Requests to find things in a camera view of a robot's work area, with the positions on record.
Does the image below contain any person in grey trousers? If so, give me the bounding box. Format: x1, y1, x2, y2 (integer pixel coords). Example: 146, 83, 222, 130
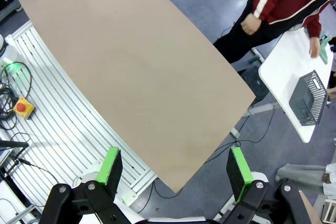
275, 163, 336, 196

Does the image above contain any white shelf unit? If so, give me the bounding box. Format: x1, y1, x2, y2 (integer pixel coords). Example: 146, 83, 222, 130
320, 199, 336, 222

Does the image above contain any person's left hand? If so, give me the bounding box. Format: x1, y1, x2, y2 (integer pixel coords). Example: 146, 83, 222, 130
309, 37, 321, 59

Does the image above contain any person's right hand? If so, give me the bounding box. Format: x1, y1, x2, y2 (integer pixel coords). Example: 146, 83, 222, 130
240, 14, 263, 36

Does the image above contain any green terry towel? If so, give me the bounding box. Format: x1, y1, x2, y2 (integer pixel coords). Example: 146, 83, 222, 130
318, 35, 332, 65

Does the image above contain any person's left forearm red sleeve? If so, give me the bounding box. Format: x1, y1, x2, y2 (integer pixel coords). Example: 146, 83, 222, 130
306, 11, 323, 39

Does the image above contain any dark grey plastic basket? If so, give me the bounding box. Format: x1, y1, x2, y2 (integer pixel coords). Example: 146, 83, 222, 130
288, 70, 329, 127

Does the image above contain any yellow emergency stop button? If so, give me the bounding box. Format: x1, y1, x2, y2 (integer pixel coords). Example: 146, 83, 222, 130
13, 97, 36, 120

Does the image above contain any brown wooden board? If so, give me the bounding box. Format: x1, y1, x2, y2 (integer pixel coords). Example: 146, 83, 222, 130
299, 191, 320, 224

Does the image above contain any black square stool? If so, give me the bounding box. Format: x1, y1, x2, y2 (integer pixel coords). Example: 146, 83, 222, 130
241, 65, 270, 103

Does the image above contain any white slotted aluminium frame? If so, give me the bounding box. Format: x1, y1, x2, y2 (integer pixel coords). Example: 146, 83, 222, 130
5, 20, 158, 224

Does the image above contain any person's right forearm red sleeve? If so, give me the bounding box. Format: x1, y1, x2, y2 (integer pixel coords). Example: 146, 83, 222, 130
252, 0, 276, 22

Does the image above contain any black floor cable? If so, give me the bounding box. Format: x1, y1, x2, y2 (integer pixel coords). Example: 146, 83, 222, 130
138, 179, 184, 214
204, 108, 276, 164

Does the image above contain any black cable bundle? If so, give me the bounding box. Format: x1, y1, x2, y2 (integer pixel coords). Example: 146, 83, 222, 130
0, 61, 33, 130

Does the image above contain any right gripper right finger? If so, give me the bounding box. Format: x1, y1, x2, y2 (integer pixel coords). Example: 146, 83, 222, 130
217, 147, 316, 224

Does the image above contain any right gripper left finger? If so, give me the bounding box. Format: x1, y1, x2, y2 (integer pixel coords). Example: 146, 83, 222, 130
39, 147, 146, 224

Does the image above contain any black stand bar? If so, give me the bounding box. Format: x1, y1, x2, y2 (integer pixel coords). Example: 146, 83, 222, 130
0, 141, 29, 156

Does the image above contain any white table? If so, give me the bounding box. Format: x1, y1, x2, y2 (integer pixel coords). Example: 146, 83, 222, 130
230, 28, 334, 143

